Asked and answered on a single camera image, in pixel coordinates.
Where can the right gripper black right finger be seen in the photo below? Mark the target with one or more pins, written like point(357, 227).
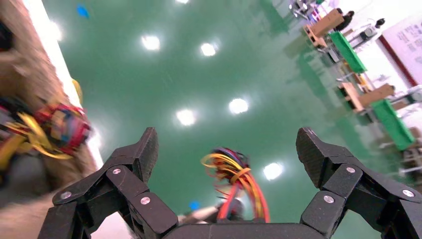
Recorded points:
point(346, 184)

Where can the brown pulp divider tray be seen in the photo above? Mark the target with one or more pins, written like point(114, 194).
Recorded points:
point(29, 66)

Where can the white board red frame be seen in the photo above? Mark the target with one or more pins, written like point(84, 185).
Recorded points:
point(407, 46)

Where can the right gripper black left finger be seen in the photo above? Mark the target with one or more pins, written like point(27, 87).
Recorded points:
point(125, 184)

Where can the green plastic bin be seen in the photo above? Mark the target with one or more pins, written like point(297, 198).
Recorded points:
point(348, 51)
point(392, 123)

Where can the brown cardboard box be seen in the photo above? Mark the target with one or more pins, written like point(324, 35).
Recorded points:
point(372, 95)
point(326, 24)

